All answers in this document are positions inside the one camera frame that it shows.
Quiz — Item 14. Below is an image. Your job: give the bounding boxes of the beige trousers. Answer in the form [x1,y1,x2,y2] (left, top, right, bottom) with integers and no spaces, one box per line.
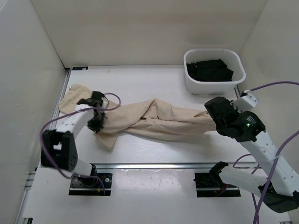
[57,84,217,153]

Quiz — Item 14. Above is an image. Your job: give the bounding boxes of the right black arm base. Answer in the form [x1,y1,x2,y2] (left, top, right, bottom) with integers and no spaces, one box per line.
[193,173,241,198]

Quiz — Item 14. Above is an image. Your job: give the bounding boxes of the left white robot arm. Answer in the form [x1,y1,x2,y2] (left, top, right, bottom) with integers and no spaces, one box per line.
[41,91,108,187]

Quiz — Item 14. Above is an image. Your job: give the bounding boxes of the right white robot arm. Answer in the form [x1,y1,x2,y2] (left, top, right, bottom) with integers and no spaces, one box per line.
[205,92,299,213]

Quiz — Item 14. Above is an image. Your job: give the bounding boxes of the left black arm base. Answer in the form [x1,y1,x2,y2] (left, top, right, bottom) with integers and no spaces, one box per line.
[69,173,113,196]

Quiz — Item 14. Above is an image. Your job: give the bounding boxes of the folded black trousers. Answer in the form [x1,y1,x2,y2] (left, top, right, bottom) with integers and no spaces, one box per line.
[186,59,234,82]

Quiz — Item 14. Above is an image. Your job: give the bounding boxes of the white plastic basket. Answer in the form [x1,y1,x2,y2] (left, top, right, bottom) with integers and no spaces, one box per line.
[183,49,246,95]

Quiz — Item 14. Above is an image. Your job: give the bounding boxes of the white front cover board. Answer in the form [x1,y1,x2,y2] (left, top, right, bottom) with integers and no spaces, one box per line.
[23,168,255,224]

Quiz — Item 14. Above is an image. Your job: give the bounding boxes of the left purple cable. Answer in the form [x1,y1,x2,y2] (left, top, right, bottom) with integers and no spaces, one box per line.
[38,92,121,179]

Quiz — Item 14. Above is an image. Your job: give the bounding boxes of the aluminium table frame rail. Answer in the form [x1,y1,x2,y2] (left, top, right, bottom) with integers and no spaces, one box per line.
[14,66,264,224]

